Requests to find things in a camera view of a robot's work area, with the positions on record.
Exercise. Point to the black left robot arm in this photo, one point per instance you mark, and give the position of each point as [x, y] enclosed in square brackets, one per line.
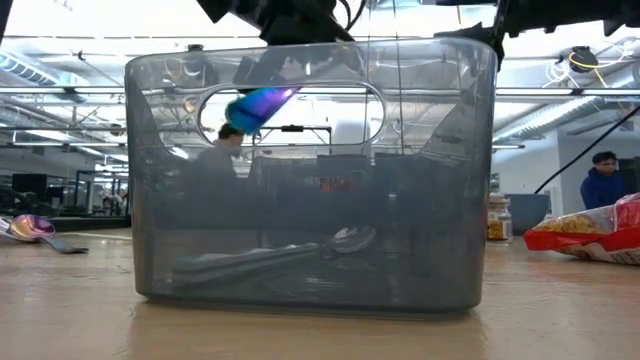
[285, 20]

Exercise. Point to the blue bowl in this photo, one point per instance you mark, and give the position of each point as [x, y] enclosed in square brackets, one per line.
[530, 215]

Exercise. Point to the person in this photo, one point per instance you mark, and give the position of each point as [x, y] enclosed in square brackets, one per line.
[231, 136]
[602, 187]

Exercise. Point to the red ramen noodle packet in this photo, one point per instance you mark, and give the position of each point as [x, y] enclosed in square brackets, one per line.
[575, 225]

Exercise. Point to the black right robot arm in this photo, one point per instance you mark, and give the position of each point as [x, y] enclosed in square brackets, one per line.
[560, 15]

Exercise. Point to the small glass jar brown lid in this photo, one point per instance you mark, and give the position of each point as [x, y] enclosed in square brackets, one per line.
[500, 227]

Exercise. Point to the grey transparent plastic bin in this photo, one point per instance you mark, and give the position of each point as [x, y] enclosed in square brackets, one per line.
[400, 210]
[150, 250]

